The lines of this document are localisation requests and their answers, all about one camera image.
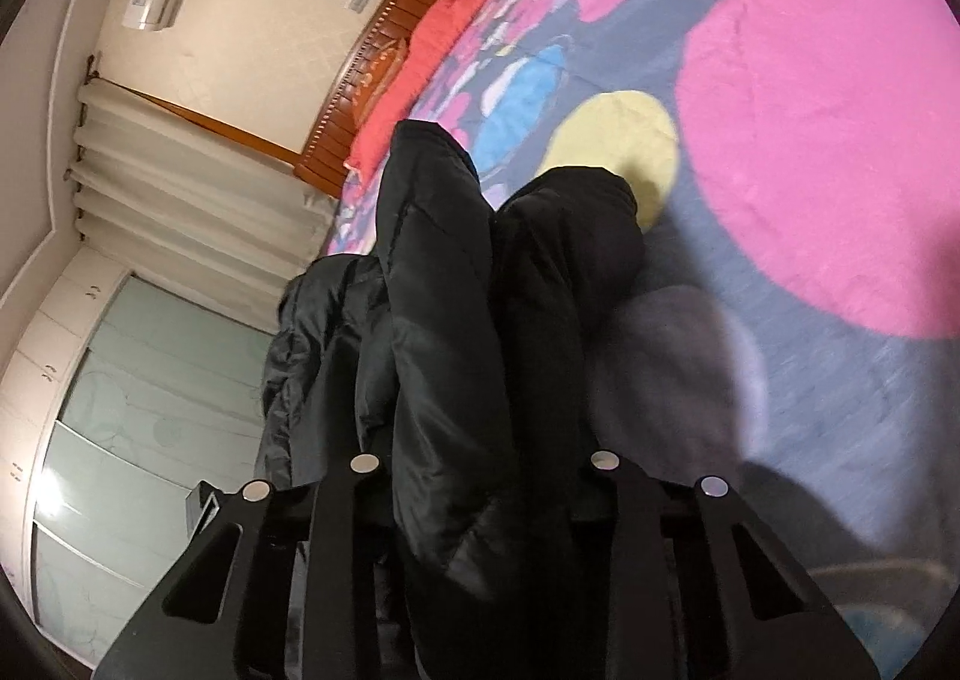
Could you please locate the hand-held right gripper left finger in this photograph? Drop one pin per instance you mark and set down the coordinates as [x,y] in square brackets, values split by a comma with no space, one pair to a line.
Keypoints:
[352,507]

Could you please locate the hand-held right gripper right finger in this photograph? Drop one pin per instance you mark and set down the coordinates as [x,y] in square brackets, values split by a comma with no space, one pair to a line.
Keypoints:
[622,507]

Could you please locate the black puffer jacket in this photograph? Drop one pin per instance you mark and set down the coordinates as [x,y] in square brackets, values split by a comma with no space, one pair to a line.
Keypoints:
[435,312]

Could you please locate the wardrobe with frosted glass doors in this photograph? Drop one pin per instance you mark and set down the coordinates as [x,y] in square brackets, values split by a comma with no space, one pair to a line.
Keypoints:
[135,387]

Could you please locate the white curtain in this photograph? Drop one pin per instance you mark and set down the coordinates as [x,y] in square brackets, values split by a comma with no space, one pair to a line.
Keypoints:
[187,200]

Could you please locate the red pillow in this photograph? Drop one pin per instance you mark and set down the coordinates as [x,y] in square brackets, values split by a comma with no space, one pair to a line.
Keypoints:
[390,117]

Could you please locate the polka dot bedsheet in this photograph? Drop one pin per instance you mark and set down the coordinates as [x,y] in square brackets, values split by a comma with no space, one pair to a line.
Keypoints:
[810,125]

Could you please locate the small orange patterned pillow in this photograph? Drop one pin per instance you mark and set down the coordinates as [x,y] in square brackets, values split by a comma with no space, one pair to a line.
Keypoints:
[382,68]

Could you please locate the wooden trim post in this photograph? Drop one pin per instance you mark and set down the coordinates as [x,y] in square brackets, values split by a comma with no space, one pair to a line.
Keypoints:
[195,117]

